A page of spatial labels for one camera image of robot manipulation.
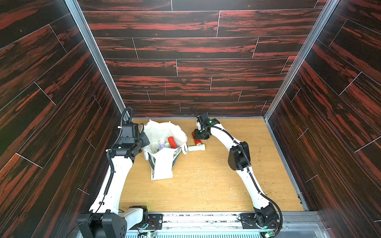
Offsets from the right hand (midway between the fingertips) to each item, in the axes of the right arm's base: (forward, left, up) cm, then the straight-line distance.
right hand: (199, 136), depth 108 cm
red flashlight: (-7, +1, +2) cm, 8 cm away
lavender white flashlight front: (-10, +26, +2) cm, 28 cm away
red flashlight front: (-14, +17, +10) cm, 24 cm away
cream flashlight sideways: (-11, 0, +2) cm, 12 cm away
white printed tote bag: (-31, +20, +18) cm, 41 cm away
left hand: (-19, +31, +22) cm, 42 cm away
